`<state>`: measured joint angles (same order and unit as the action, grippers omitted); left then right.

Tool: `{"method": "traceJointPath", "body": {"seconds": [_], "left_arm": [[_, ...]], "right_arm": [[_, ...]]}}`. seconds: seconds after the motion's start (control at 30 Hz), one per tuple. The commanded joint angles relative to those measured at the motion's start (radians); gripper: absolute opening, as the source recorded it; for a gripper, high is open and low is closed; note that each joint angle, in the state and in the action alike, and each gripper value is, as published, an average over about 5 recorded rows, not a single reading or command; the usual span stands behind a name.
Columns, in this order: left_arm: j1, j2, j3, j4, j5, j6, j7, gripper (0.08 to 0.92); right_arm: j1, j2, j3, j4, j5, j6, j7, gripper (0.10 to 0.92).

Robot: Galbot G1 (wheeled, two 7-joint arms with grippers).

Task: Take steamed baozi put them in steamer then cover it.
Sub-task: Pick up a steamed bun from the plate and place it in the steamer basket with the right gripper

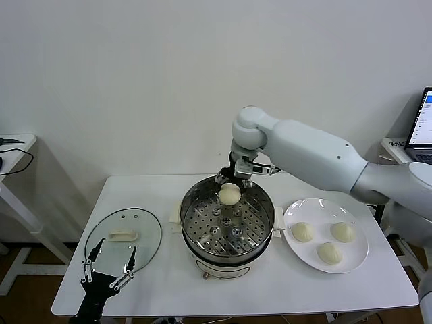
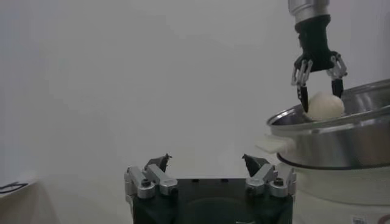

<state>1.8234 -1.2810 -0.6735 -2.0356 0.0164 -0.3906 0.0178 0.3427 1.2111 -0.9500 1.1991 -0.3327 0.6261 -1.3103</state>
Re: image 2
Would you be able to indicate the white side table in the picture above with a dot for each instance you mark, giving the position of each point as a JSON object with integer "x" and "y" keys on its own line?
{"x": 24, "y": 207}

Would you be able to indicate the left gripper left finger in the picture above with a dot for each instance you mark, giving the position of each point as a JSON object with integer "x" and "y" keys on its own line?
{"x": 146, "y": 182}

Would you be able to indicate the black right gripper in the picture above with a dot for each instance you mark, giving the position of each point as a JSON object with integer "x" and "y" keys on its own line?
{"x": 315, "y": 45}

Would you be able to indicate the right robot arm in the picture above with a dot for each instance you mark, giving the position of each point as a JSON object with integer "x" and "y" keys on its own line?
{"x": 309, "y": 10}

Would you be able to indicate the white electric cooker base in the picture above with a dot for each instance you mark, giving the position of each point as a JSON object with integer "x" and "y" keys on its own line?
{"x": 335, "y": 188}

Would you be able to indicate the white steamed baozi bun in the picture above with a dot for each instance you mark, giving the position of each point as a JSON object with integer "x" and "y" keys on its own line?
{"x": 324, "y": 106}

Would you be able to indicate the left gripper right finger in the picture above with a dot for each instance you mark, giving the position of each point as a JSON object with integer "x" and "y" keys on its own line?
{"x": 265, "y": 176}

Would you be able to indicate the perforated steel steamer basket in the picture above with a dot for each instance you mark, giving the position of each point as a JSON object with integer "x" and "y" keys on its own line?
{"x": 335, "y": 146}

